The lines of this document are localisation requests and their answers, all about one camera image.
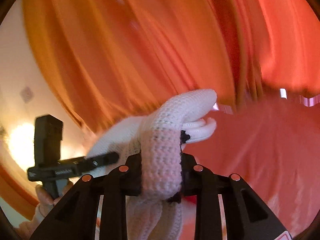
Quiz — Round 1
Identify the white wall switch plate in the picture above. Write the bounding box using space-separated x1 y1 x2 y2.
20 86 34 103

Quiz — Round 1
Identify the person's left hand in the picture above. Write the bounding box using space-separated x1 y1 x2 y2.
35 180 73 217

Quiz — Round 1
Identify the pink patterned bed blanket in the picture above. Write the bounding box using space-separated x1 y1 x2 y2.
185 97 319 236

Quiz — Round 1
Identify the white knitted sweater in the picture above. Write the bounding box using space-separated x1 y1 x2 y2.
87 89 217 239

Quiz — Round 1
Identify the orange curtain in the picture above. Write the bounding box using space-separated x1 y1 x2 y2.
22 0 319 133

